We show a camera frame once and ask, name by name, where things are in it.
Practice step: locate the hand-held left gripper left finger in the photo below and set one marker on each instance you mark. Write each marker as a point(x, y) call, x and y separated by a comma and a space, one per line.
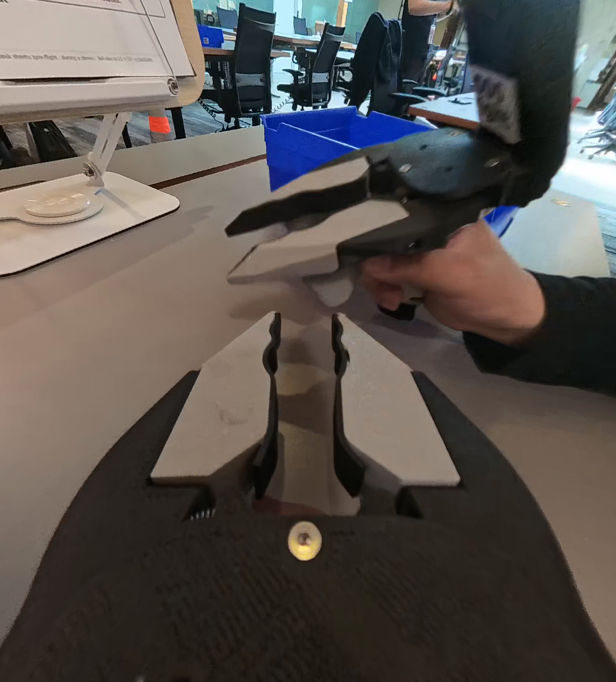
point(217, 415)

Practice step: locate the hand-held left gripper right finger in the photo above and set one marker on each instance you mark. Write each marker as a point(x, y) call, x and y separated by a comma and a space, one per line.
point(393, 421)

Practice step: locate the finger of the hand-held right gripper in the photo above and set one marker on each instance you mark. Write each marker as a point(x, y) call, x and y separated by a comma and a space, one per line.
point(329, 176)
point(297, 258)

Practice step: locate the blue plastic bin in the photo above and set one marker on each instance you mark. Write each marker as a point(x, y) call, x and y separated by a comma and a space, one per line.
point(313, 144)

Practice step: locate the person's right forearm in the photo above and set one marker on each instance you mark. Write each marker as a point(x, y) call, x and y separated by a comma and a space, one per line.
point(590, 335)

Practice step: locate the person's right hand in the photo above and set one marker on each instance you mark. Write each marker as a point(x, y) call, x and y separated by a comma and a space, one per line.
point(478, 287)

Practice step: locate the wooden office desk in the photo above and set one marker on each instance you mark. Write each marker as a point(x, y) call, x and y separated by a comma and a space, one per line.
point(446, 112)

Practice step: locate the black office chair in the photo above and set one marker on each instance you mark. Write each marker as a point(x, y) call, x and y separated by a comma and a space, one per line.
point(316, 69)
point(252, 53)

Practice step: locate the dark jacket on chair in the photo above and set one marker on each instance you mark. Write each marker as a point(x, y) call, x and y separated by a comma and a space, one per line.
point(377, 58)

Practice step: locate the white document stand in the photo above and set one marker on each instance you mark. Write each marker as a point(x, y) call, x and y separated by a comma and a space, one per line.
point(126, 213)

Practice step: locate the orange traffic cone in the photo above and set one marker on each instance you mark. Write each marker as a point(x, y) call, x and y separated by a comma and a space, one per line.
point(159, 122)

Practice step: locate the printed instruction sheet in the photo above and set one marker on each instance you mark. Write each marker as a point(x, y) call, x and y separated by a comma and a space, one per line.
point(73, 32)

